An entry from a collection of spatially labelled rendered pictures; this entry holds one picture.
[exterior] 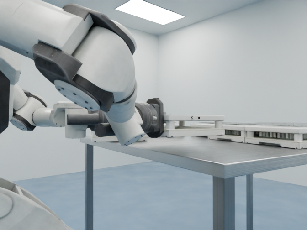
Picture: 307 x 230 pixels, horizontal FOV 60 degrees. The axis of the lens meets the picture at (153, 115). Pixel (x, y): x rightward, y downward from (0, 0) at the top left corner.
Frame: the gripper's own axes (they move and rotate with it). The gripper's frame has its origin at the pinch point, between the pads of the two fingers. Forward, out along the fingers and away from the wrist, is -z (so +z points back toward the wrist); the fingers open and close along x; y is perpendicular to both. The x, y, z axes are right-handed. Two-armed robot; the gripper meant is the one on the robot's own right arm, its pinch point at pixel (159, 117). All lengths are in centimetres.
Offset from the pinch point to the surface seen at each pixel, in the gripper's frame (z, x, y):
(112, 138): -18.7, 9.1, -31.4
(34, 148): -228, 51, -326
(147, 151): -1.2, 11.5, -5.2
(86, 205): -39, 50, -64
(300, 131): -23.7, 5.3, 41.9
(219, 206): 13.5, 22.0, 21.8
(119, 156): -380, 82, -263
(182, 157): 8.8, 11.1, 10.8
